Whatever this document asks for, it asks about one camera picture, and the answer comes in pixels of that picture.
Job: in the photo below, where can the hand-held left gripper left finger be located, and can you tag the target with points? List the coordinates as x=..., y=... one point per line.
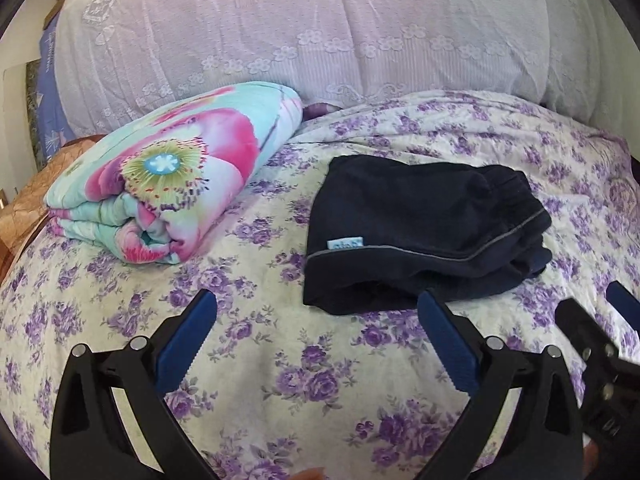
x=187, y=342

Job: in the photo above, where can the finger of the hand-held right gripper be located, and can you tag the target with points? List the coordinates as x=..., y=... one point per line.
x=582, y=330
x=625, y=305

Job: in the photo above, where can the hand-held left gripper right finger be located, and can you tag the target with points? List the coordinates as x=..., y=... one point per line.
x=447, y=345

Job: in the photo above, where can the navy blue pants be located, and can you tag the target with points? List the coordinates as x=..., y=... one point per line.
x=410, y=220

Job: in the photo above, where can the purple floral bedsheet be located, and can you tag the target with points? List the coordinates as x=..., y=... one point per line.
x=300, y=350

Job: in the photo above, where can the folded turquoise pink floral quilt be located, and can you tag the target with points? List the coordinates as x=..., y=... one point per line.
x=175, y=160

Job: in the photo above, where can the orange brown pillow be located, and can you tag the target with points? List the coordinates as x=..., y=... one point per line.
x=30, y=195

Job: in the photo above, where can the blue patterned cloth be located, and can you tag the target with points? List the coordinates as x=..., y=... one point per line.
x=50, y=100

